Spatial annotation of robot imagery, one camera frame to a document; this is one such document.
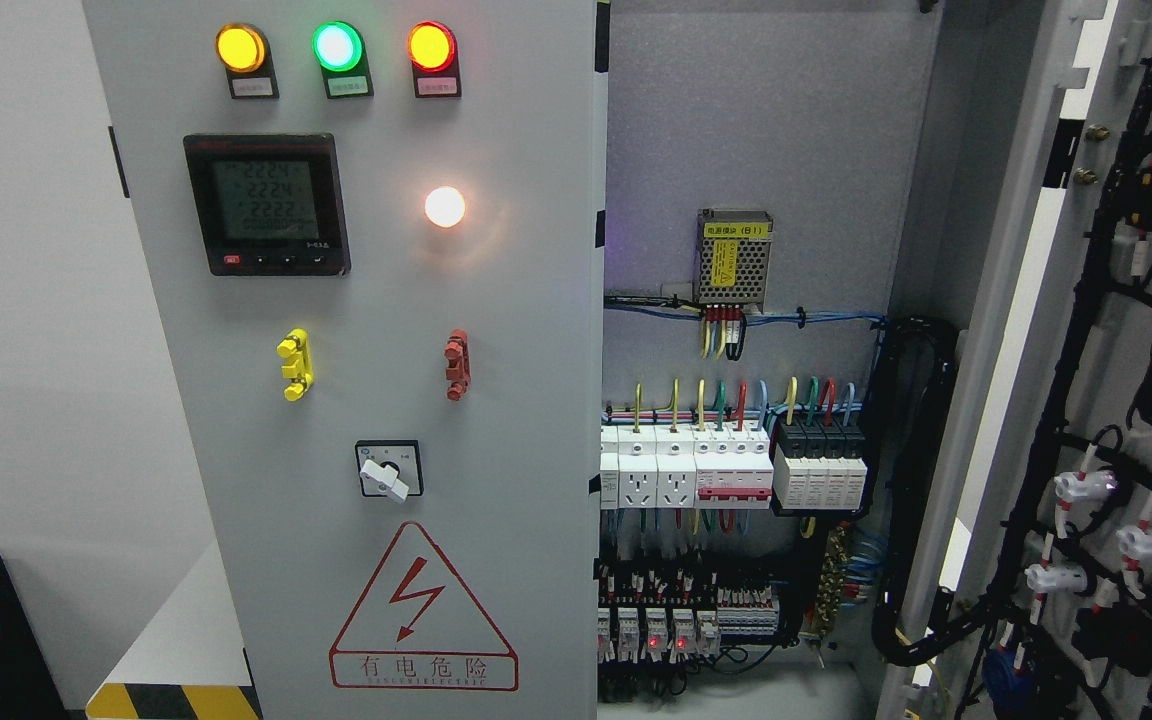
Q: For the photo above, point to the grey cabinet door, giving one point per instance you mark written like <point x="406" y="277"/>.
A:
<point x="517" y="124"/>
<point x="1023" y="579"/>

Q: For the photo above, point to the red indicator light left door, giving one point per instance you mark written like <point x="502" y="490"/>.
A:
<point x="431" y="46"/>

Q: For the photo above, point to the green indicator light left door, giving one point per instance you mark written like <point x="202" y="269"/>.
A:
<point x="338" y="46"/>

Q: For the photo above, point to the yellow indicator light left door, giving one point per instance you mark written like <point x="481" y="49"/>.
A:
<point x="241" y="48"/>

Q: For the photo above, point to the red terminal connector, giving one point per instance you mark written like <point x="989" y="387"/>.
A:
<point x="457" y="371"/>

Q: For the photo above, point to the white socket breaker row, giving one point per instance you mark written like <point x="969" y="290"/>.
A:
<point x="685" y="468"/>

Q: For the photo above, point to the metal mesh power supply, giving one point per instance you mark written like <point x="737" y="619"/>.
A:
<point x="733" y="254"/>

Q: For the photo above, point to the white glowing indicator light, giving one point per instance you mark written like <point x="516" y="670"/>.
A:
<point x="445" y="206"/>

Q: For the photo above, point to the black surge protector module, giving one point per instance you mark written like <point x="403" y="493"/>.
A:
<point x="819" y="470"/>

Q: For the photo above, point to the lower relay terminal row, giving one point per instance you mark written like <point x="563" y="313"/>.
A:
<point x="670" y="611"/>

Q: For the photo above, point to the yellow terminal connector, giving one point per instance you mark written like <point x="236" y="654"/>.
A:
<point x="296" y="364"/>

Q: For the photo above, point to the red electric hazard warning sticker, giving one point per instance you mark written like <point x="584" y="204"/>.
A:
<point x="418" y="626"/>

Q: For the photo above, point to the brass right ground bar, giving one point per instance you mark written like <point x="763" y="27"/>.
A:
<point x="831" y="583"/>

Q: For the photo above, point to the black digital power meter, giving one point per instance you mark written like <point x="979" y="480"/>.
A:
<point x="269" y="204"/>

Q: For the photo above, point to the white rotary selector switch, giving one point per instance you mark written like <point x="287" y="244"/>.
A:
<point x="389" y="469"/>

